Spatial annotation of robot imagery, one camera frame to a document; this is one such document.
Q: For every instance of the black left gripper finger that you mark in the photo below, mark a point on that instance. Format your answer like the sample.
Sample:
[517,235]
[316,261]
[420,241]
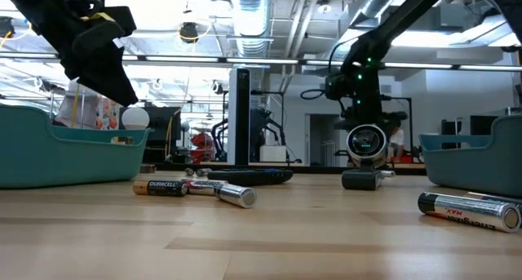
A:
[118,88]

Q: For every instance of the silver AA battery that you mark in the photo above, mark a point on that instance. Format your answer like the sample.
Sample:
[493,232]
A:
[387,173]
[469,211]
[204,186]
[236,195]
[202,172]

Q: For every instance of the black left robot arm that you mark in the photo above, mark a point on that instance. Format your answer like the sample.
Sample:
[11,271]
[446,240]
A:
[36,10]

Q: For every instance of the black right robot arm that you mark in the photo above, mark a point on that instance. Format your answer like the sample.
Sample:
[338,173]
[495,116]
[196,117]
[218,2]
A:
[408,14]

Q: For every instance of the black background robot arm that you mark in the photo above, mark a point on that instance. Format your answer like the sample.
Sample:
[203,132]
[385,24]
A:
[265,127]
[220,137]

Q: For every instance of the white bulb table lamp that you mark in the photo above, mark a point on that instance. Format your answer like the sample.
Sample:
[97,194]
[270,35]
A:
[135,118]

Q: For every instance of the person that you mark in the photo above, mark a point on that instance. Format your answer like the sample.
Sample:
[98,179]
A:
[396,140]

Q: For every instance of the black monitor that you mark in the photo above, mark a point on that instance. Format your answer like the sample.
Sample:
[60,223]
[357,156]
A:
[163,127]
[482,125]
[450,129]

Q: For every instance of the teal plastic bin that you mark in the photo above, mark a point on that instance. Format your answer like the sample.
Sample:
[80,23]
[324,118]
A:
[61,161]
[469,170]

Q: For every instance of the white box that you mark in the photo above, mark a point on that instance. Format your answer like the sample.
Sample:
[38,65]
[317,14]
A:
[272,153]

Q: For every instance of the red machine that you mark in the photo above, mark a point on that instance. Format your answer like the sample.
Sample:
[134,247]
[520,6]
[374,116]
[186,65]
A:
[202,146]

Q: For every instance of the white and black tower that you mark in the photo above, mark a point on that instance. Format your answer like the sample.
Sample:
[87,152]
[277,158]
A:
[238,116]

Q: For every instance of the black remote, blue button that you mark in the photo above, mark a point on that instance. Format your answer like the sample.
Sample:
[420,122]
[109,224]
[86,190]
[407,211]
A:
[249,177]

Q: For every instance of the black metal table frame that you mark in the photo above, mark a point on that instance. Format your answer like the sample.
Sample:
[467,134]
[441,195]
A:
[318,169]

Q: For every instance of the black dome camera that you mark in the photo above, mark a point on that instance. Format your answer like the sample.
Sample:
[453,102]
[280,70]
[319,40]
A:
[188,32]

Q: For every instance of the silver ventilation duct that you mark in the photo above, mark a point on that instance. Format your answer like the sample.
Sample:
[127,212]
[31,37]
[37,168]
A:
[249,19]

